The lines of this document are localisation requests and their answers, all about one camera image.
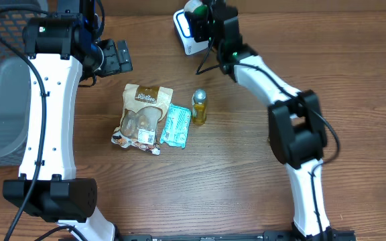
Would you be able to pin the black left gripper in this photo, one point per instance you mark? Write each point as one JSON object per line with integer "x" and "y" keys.
{"x": 116, "y": 65}

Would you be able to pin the yellow liquid bottle silver cap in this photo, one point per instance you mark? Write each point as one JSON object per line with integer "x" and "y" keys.
{"x": 199, "y": 107}

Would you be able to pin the teal tissue pack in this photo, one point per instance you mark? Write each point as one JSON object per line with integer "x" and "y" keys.
{"x": 175, "y": 132}

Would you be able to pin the green lidded jar with tissues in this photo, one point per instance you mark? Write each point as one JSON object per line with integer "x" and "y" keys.
{"x": 196, "y": 7}

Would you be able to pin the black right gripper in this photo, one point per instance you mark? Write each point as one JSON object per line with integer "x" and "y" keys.
{"x": 198, "y": 24}

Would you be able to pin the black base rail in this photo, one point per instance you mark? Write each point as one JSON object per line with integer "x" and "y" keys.
{"x": 236, "y": 237}

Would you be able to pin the white barcode scanner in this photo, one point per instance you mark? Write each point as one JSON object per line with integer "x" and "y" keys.
{"x": 182, "y": 31}

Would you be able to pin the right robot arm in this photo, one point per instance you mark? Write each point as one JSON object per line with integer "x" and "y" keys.
{"x": 297, "y": 130}

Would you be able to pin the dark grey plastic basket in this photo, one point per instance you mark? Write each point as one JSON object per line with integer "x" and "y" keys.
{"x": 14, "y": 81}

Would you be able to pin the brown snack wrapper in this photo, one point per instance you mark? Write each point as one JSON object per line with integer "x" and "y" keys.
{"x": 143, "y": 108}

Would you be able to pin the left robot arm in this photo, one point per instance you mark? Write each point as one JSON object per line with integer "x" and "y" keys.
{"x": 62, "y": 49}

